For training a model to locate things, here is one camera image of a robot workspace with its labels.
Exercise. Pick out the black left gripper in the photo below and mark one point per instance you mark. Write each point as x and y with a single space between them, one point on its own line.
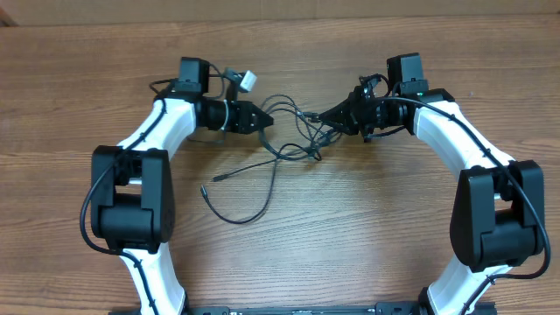
246 109

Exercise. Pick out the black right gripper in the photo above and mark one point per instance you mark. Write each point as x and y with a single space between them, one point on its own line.
361 114

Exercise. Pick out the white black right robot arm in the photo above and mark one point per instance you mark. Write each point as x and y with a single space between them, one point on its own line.
497 227

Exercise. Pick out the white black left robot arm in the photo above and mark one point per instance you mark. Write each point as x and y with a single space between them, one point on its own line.
129 209

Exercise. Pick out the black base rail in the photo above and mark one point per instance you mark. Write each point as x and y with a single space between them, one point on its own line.
306 310

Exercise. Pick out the cardboard back wall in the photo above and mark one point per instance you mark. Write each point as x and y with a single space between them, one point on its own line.
107 12

